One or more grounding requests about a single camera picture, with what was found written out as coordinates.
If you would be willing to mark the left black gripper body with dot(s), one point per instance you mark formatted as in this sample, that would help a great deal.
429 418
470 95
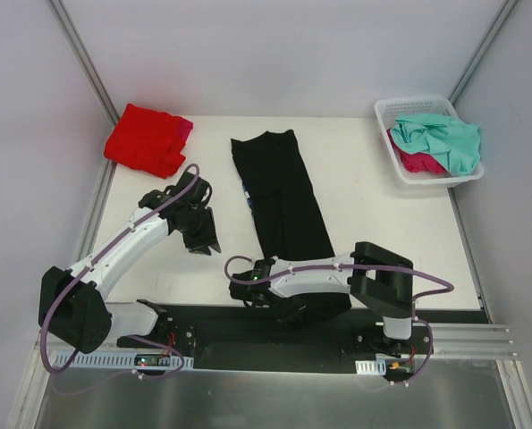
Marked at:
200 231

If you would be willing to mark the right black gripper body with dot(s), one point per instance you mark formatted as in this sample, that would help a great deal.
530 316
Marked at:
292 310

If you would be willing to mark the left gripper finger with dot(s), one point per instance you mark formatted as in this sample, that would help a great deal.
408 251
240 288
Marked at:
212 239
204 251

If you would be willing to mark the black daisy t-shirt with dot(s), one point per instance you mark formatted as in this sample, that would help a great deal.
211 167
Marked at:
287 218

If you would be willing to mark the red t-shirt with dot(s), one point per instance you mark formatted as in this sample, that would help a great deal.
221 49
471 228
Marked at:
145 140

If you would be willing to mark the pink t-shirt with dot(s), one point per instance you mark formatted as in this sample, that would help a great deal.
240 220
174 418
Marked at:
183 129

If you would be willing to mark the white plastic basket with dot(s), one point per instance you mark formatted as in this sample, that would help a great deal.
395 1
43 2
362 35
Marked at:
387 110

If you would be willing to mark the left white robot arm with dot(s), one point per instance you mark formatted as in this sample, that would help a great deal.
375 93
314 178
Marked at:
72 303

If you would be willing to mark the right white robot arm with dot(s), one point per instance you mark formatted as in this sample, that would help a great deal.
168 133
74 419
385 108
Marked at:
312 291

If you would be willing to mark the magenta t-shirt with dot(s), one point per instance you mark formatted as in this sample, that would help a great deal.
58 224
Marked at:
421 162

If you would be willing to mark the teal t-shirt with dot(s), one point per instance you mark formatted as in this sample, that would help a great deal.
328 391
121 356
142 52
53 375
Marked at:
454 144

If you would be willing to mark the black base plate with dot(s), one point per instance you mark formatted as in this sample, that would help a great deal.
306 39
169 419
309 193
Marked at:
282 359

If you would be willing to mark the right white cable duct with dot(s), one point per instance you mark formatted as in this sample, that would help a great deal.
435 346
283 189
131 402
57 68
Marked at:
371 367

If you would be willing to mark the white cable duct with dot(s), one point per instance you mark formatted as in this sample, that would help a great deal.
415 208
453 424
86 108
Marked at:
131 360
371 367

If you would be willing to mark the left white cable duct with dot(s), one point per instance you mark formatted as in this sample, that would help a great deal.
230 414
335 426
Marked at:
131 360

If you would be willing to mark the left aluminium frame post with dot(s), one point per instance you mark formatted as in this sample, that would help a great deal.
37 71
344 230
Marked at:
83 57

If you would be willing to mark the aluminium frame post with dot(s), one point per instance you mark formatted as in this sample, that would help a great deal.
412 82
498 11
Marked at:
83 57
503 15

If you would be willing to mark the right aluminium frame post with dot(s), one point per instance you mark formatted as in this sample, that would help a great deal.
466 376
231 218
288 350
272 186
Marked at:
503 15

